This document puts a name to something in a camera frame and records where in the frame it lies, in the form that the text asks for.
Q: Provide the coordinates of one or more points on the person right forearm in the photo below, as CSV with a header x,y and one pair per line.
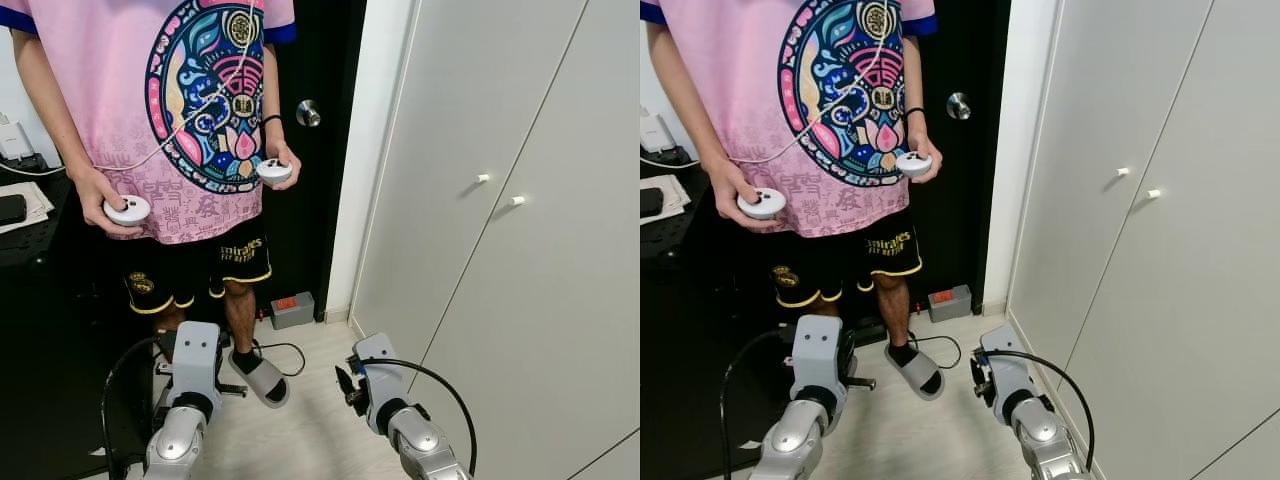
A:
x,y
55,110
690,100

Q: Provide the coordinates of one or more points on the person left forearm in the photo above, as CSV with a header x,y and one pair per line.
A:
x,y
270,95
912,90

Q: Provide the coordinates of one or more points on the white paper sheets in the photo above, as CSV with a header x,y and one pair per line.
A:
x,y
40,205
678,195

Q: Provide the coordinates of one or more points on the person right hand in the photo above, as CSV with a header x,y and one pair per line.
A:
x,y
95,195
725,188

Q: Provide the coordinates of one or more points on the white charger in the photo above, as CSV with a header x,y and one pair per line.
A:
x,y
15,138
655,135

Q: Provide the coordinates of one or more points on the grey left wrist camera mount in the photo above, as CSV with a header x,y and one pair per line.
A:
x,y
818,352
197,360

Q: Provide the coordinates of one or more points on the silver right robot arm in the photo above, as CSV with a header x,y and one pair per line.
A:
x,y
1045,440
425,445

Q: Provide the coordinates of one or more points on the silver door knob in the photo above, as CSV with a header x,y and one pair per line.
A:
x,y
959,105
308,113

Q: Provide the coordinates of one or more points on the black door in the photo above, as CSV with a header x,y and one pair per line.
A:
x,y
975,200
325,200

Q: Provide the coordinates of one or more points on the black wristband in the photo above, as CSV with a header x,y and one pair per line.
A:
x,y
914,112
272,119

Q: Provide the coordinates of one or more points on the grey box red label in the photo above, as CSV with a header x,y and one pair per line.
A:
x,y
292,310
948,303

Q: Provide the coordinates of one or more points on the white round controller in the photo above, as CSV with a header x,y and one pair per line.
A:
x,y
762,204
273,170
912,164
128,210

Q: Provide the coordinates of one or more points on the grey slipper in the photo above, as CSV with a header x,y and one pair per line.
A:
x,y
918,372
262,378

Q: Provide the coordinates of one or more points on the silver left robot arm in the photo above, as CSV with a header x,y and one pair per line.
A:
x,y
795,440
180,440

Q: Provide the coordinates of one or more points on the black phone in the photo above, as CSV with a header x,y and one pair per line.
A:
x,y
650,202
10,209

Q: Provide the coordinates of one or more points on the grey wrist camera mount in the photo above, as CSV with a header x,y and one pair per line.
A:
x,y
818,352
1005,368
380,375
197,360

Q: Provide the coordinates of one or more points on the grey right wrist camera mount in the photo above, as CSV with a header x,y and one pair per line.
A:
x,y
380,375
1005,368

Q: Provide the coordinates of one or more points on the person in pink shirt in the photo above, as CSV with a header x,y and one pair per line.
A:
x,y
750,90
120,100

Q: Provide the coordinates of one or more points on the white wardrobe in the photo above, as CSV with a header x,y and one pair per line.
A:
x,y
520,300
1170,300

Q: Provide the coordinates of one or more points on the person left hand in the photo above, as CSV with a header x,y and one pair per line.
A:
x,y
290,152
930,147

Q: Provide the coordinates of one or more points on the black desk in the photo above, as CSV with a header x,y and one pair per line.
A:
x,y
50,350
690,350

